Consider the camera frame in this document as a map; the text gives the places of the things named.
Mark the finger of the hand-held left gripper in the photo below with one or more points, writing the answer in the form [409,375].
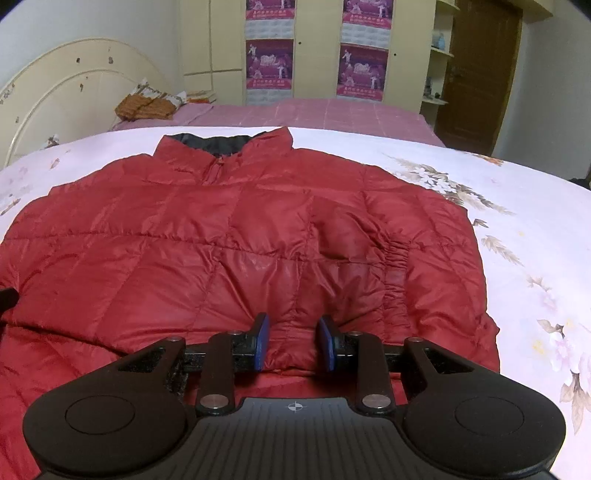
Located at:
[7,302]

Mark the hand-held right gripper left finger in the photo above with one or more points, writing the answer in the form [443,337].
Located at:
[261,341]

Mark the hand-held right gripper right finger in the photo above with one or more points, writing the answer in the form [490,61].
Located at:
[327,344]

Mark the red quilted jacket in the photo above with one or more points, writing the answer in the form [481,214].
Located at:
[194,240]

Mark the pale floral blanket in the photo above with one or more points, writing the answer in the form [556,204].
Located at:
[521,240]

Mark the cream wooden headboard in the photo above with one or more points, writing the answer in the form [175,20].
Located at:
[69,87]

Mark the pink checked bed sheet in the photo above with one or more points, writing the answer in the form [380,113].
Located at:
[300,113]

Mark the orange brown knit cloth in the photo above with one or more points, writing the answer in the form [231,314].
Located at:
[143,107]

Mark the folded patterned cloth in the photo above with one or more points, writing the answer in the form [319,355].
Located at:
[201,97]

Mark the floral pillow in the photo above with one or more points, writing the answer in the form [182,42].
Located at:
[171,98]

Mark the cream wardrobe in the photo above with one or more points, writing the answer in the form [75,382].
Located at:
[318,46]

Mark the dark cloth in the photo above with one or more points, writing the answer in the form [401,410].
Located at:
[582,179]

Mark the brown wooden door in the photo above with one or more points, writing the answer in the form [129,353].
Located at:
[480,74]

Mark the pale blue figurine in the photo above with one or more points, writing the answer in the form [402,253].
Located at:
[438,40]

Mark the purple wall poster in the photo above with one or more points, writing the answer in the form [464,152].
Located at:
[269,64]
[362,71]
[270,8]
[368,13]

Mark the cream wall shelf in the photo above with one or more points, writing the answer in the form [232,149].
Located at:
[438,53]

